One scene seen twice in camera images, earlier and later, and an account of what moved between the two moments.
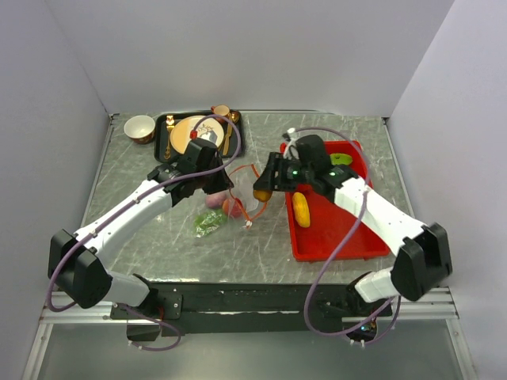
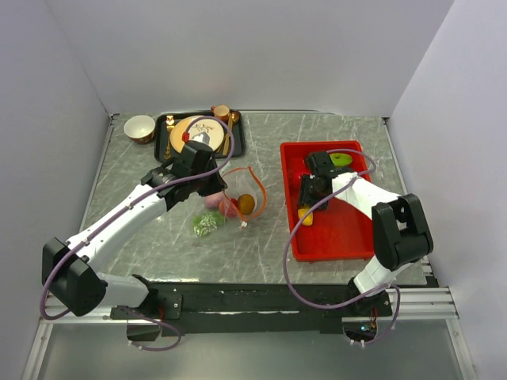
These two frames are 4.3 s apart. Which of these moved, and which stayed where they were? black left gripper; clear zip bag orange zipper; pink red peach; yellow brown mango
Moved: yellow brown mango
Stayed: black left gripper; clear zip bag orange zipper; pink red peach
